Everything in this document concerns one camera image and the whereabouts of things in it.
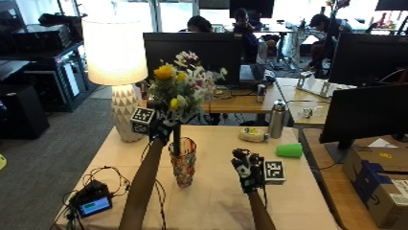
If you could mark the black speaker box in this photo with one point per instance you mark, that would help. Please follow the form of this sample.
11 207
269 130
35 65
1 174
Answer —
22 111

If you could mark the person's left hand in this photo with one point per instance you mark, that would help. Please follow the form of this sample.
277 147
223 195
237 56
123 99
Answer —
162 125

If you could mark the black equipment rack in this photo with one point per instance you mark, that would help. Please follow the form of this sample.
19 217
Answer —
51 67

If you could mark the crumpled clear wrapper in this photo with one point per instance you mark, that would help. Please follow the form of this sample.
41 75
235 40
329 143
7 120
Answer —
308 112

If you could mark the pale round snack packet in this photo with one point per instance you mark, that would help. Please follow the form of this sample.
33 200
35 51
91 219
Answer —
253 134

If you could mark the steel water bottle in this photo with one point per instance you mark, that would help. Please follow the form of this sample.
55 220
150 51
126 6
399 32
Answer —
277 119

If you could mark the black monitor with stand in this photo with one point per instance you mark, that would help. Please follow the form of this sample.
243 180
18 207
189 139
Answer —
366 115

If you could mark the glove marker cube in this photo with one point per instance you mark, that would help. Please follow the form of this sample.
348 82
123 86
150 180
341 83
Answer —
142 120
274 172

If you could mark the large black monitor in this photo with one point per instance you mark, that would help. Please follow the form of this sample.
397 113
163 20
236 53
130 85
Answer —
193 56

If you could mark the person's right hand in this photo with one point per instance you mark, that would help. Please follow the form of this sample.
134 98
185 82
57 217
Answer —
248 171

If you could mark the left glove marker cube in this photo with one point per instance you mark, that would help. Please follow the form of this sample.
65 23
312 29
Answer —
142 120

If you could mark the green plastic cup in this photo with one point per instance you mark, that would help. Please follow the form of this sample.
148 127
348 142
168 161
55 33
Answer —
289 150

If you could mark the wooden desk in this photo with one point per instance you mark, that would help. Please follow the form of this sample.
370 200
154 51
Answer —
272 100

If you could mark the white table lamp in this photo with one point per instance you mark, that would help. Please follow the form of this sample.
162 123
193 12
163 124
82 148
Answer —
116 64

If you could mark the colourful mosaic glass vase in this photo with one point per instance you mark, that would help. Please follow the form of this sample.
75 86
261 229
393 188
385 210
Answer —
183 164

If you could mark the mixed flower bouquet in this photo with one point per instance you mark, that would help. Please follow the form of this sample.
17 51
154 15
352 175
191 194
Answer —
183 86

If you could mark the blue-taped cardboard box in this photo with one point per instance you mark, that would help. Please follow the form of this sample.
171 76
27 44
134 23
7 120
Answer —
383 195

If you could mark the brown cardboard box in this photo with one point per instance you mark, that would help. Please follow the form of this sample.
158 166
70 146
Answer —
378 159

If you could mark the beige tablecloth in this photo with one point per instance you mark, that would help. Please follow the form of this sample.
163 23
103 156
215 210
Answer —
213 191

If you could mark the white angled stand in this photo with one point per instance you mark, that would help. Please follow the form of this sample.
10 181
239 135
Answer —
320 84

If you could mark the metal drink can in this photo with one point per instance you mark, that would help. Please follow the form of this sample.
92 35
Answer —
261 93

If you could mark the right glove marker cube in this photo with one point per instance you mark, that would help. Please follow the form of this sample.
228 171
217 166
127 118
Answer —
274 172

